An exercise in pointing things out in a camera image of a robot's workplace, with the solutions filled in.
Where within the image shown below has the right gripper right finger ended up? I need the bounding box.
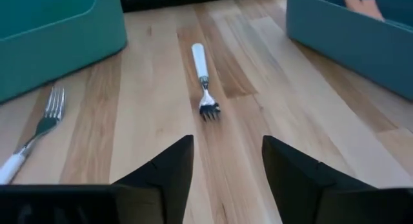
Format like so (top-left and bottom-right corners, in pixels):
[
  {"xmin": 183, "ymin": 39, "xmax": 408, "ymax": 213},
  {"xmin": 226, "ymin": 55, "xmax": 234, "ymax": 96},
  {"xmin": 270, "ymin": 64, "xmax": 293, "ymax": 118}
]
[{"xmin": 261, "ymin": 135, "xmax": 413, "ymax": 224}]

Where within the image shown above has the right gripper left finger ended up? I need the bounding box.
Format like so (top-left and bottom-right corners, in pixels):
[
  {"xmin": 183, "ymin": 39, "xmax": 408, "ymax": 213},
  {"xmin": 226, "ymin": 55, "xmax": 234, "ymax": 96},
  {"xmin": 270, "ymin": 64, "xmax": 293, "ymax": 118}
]
[{"xmin": 111, "ymin": 134, "xmax": 195, "ymax": 224}]

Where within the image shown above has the white-handled silver fork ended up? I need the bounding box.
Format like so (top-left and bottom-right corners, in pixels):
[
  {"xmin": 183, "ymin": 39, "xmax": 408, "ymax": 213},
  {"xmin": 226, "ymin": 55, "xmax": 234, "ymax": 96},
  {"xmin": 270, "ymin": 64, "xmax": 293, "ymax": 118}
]
[
  {"xmin": 191, "ymin": 43, "xmax": 222, "ymax": 122},
  {"xmin": 0, "ymin": 85, "xmax": 66, "ymax": 185}
]

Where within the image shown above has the orange-handled silver fork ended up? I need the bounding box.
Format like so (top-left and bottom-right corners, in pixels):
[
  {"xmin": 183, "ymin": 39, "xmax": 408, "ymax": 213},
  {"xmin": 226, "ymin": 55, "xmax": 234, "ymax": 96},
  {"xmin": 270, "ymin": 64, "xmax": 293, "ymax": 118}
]
[{"xmin": 358, "ymin": 0, "xmax": 385, "ymax": 22}]

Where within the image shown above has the dark teal plastic bin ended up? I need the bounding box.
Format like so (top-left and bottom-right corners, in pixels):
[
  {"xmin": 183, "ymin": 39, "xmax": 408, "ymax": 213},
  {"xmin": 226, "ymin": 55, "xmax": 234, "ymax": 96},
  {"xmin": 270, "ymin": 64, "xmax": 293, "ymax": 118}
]
[{"xmin": 286, "ymin": 0, "xmax": 413, "ymax": 101}]

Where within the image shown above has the turquoise green plastic bin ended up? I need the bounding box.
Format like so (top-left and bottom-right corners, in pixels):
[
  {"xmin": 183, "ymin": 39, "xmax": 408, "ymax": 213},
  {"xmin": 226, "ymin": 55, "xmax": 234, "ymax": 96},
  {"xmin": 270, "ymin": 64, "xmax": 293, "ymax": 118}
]
[{"xmin": 0, "ymin": 0, "xmax": 128, "ymax": 104}]

